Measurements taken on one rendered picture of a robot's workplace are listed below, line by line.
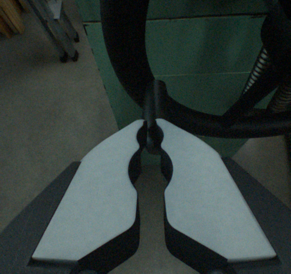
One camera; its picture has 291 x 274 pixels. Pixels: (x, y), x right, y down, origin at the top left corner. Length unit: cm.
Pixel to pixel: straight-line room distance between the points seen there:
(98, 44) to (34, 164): 83
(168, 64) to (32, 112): 98
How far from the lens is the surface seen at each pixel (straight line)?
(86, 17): 36
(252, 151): 108
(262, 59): 28
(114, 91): 47
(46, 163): 109
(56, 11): 136
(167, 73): 43
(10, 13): 175
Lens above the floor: 91
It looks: 62 degrees down
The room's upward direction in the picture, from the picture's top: 5 degrees counter-clockwise
